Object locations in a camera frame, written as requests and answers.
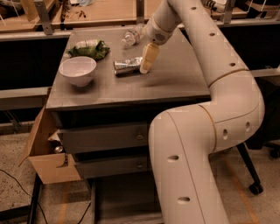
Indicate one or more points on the white bowl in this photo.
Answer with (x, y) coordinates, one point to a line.
(78, 71)

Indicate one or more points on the grey drawer cabinet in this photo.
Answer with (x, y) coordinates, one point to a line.
(104, 125)

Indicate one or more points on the green chip bag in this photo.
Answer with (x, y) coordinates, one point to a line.
(93, 48)

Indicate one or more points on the wooden background desk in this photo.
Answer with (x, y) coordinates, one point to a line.
(124, 12)

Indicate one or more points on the silver redbull can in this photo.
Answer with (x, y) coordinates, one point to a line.
(127, 66)

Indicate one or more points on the cardboard box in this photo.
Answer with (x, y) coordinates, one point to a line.
(51, 167)

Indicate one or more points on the clear plastic water bottle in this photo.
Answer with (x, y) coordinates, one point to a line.
(133, 36)

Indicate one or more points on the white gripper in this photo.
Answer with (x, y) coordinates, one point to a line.
(155, 34)

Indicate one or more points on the can inside cardboard box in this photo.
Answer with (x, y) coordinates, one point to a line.
(58, 149)

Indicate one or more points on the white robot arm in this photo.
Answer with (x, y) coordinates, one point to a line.
(181, 139)

